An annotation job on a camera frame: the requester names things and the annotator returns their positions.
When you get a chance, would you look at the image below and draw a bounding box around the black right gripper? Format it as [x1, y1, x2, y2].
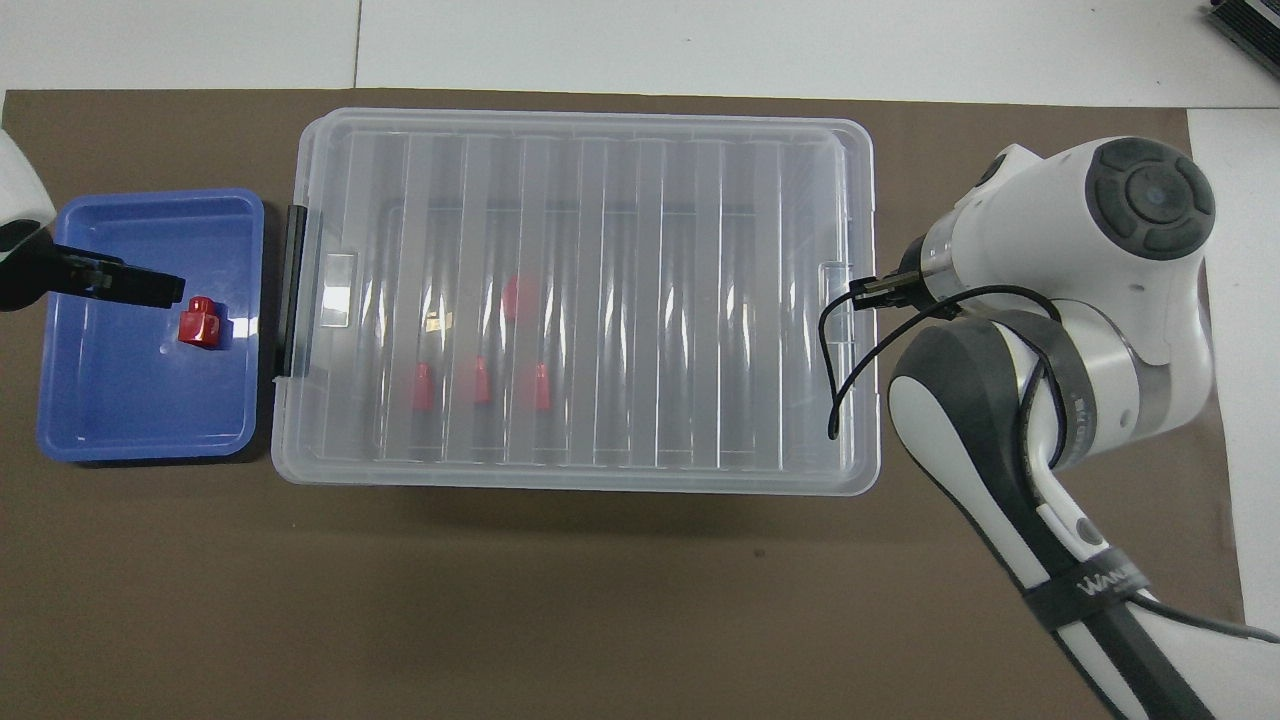
[848, 236, 931, 307]

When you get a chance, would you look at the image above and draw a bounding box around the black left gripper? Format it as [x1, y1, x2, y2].
[0, 232, 187, 313]

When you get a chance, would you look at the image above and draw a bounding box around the clear ribbed box lid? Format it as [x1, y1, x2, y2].
[271, 107, 885, 496]

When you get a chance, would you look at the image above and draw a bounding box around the blue plastic tray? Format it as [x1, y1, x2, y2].
[36, 188, 267, 464]

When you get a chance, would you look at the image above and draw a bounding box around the black box latch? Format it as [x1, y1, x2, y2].
[274, 204, 309, 381]

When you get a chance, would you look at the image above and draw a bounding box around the clear plastic storage box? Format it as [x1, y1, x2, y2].
[270, 110, 883, 493]

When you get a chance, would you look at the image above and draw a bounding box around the dark ribbed electronics box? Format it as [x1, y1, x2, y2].
[1203, 0, 1280, 79]

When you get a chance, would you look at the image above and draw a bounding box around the brown paper table mat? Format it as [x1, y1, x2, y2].
[0, 88, 1259, 720]

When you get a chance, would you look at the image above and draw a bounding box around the black velcro cable strap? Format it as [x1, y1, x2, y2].
[1022, 560, 1151, 633]

